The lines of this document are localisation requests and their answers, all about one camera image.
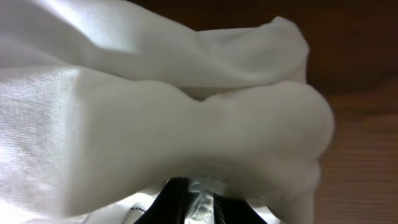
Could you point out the white t-shirt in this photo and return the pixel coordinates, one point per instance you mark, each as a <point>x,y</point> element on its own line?
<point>101,100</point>

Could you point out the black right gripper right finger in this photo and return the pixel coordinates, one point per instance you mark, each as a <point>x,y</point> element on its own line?
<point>234,211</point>

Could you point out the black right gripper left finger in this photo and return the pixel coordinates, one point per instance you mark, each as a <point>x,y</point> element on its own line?
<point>170,205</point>

